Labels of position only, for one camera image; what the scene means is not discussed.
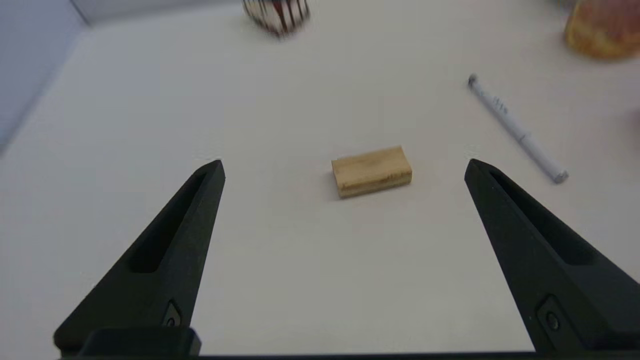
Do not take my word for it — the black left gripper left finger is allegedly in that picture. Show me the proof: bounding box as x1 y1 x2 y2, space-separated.
53 159 227 352

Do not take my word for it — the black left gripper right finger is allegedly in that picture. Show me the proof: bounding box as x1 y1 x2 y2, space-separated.
464 158 640 354

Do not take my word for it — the white pen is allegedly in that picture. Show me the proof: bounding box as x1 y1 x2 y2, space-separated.
467 74 570 184

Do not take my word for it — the small wooden block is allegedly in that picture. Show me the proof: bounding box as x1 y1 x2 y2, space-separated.
330 145 414 200

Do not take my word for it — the cream puff pastry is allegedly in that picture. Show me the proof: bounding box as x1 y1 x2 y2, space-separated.
564 0 640 62

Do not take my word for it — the chocolate cake slice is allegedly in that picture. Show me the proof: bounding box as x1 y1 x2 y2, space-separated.
242 0 312 38

